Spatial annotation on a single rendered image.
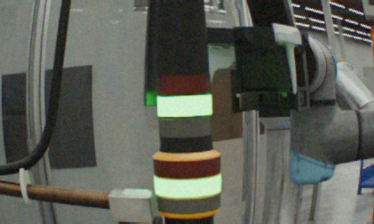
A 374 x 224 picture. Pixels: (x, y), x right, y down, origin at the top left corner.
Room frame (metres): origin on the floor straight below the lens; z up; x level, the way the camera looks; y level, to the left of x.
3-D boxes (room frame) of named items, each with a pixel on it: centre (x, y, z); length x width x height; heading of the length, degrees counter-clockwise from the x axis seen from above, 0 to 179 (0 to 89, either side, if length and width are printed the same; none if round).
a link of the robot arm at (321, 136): (0.77, -0.18, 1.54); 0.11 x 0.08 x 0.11; 87
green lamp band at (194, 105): (0.43, 0.00, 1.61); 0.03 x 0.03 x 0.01
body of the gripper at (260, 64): (0.63, -0.09, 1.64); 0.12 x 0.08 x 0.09; 154
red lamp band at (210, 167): (0.43, 0.00, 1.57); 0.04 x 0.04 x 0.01
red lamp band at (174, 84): (0.43, 0.00, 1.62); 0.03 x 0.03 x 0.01
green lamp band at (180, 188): (0.43, 0.00, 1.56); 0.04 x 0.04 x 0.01
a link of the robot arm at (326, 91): (0.77, -0.17, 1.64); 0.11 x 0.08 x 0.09; 154
